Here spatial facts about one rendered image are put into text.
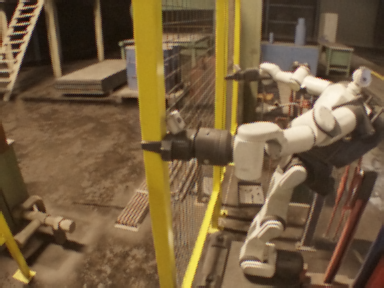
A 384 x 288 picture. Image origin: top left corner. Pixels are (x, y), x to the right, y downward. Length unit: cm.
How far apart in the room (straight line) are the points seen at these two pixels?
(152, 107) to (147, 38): 16
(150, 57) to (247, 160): 31
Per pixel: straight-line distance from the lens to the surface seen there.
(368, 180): 156
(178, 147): 64
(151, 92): 63
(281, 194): 138
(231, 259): 193
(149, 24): 61
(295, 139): 73
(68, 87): 652
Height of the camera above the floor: 164
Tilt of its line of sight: 26 degrees down
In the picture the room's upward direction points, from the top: 1 degrees counter-clockwise
